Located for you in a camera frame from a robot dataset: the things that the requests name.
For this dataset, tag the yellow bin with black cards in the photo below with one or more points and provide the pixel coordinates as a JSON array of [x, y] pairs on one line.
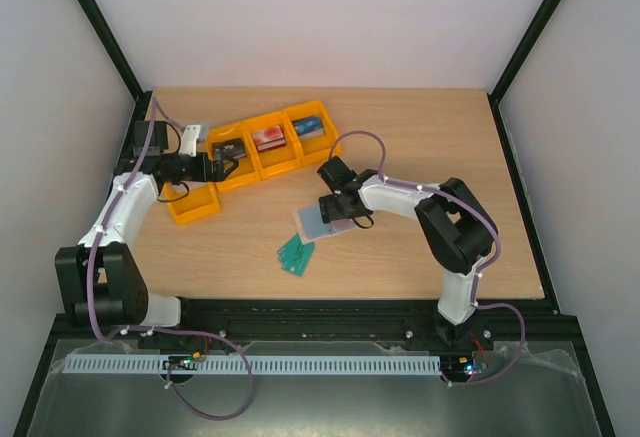
[[247, 173]]

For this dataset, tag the yellow bin with blue cards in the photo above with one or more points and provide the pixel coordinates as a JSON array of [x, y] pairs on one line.
[[314, 150]]

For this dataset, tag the beige leather card holder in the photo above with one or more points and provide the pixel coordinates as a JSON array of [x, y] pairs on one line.
[[311, 228]]

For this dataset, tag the red card stack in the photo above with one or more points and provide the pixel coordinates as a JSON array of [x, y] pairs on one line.
[[269, 138]]

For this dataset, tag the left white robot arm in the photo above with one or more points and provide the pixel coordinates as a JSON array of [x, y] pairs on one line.
[[99, 280]]

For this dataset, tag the blue card stack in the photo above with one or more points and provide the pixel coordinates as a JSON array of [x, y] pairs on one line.
[[308, 127]]

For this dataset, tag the left black frame post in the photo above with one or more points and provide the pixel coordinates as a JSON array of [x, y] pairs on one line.
[[110, 44]]

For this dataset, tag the black card stack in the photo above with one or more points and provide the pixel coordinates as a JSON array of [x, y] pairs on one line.
[[233, 146]]

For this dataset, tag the black aluminium frame rail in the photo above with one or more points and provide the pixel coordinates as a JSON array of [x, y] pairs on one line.
[[412, 324]]

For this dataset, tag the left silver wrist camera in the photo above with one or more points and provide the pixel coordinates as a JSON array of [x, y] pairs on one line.
[[192, 135]]

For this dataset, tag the yellow bin with pink cards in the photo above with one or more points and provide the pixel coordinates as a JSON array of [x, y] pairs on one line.
[[191, 202]]

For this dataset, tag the white slotted cable duct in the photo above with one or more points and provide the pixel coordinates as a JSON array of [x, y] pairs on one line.
[[258, 365]]

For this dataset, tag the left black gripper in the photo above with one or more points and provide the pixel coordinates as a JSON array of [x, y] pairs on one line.
[[218, 175]]

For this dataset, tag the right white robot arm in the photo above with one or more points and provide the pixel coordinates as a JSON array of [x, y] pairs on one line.
[[462, 237]]

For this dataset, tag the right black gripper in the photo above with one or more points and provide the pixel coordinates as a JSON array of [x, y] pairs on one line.
[[331, 208]]

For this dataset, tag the yellow bin with red cards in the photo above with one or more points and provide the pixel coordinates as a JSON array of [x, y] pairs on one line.
[[278, 161]]

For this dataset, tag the teal VIP card stack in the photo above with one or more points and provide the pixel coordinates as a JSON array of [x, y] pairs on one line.
[[295, 255]]

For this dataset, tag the black frame post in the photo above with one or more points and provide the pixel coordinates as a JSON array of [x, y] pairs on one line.
[[110, 44], [533, 32]]

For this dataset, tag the right black frame post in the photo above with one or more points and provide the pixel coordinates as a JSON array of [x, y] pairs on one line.
[[533, 32]]

